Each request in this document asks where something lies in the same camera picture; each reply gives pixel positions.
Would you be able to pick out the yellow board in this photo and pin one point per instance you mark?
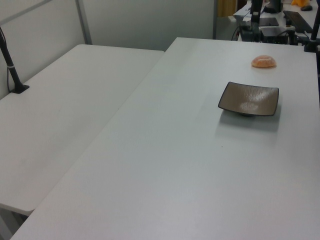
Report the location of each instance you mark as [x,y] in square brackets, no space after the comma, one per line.
[226,8]

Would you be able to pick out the black keyboard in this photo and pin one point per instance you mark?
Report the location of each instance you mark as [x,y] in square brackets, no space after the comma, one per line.
[297,21]

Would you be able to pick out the black electronics box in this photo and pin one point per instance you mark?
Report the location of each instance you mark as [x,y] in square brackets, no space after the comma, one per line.
[273,33]

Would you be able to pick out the aluminium partition corner post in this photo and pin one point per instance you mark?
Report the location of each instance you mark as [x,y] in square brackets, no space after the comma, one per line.
[84,22]

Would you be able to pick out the black camera stand with clamp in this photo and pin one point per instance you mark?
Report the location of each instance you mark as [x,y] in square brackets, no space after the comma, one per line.
[314,32]

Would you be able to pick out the grey partition edge post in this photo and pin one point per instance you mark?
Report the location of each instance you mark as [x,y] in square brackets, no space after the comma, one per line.
[214,20]

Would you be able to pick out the black camera stand pole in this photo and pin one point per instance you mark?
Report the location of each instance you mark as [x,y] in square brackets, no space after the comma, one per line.
[11,72]

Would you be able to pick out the aluminium partition rail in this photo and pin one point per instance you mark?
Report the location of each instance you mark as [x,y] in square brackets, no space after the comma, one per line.
[25,13]

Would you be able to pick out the orange plush object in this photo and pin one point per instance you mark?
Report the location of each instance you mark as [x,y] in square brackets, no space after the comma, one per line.
[300,2]

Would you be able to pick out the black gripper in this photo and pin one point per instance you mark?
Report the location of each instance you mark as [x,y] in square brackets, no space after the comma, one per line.
[256,5]

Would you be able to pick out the round orange bread bun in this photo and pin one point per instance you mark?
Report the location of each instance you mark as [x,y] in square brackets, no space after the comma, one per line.
[263,62]

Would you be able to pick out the square brown ceramic plate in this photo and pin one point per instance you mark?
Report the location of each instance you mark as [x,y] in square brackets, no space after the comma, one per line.
[250,98]

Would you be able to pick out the dark grey equipment box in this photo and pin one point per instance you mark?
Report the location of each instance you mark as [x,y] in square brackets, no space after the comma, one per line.
[247,33]

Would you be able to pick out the black monitor base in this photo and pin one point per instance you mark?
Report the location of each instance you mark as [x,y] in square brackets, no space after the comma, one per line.
[273,6]

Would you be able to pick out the dark computer mouse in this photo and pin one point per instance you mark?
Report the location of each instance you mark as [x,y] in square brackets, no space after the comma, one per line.
[306,8]

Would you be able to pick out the black flat pad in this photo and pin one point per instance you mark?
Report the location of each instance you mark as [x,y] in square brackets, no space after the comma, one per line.
[268,22]

